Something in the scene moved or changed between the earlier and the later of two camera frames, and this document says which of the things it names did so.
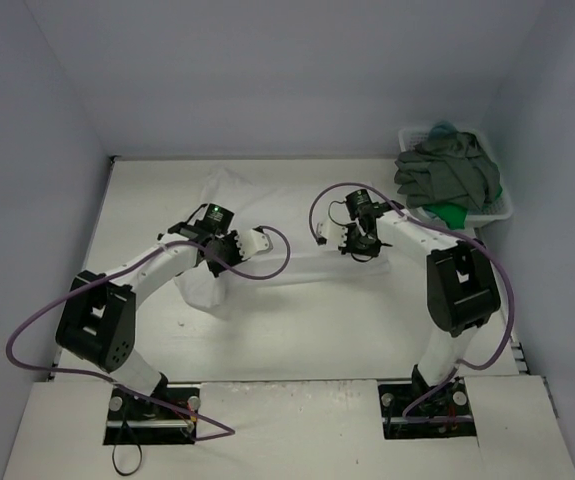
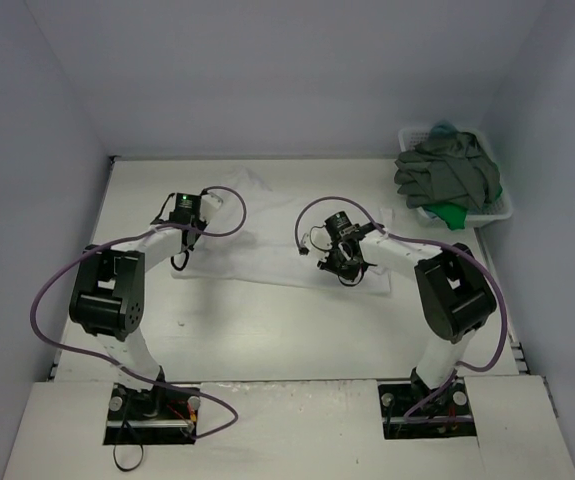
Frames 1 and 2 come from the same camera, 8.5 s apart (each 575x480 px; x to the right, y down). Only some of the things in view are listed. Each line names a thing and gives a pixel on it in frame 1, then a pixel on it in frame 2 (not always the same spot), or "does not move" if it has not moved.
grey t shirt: (453, 171) does not move
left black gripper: (218, 258) -> (187, 232)
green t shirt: (454, 217) does not move
